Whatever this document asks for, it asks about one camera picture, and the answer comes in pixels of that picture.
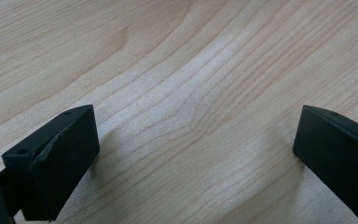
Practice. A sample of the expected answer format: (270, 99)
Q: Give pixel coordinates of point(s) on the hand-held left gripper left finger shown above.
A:
(59, 168)

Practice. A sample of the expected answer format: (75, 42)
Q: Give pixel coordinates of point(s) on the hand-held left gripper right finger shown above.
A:
(338, 161)

